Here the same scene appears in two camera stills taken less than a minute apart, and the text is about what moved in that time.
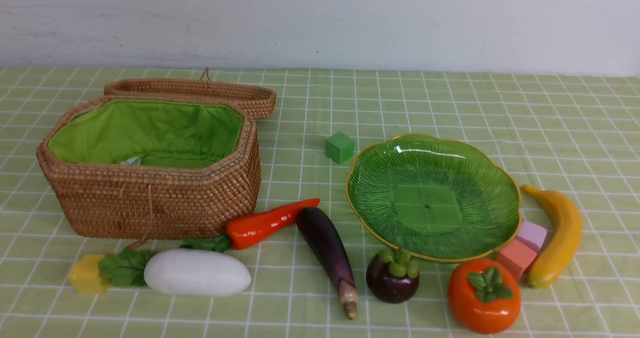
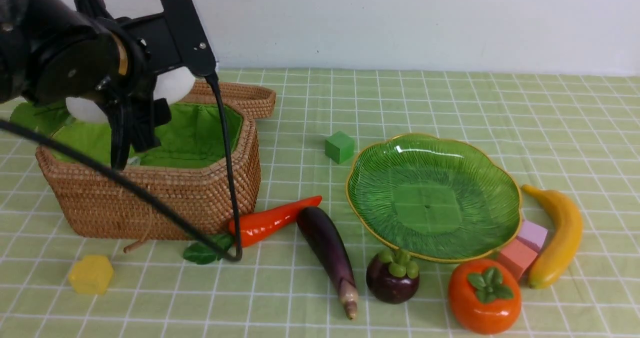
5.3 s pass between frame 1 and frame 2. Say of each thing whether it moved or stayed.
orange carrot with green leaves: stayed
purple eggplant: stayed
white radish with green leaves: moved
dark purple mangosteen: stayed
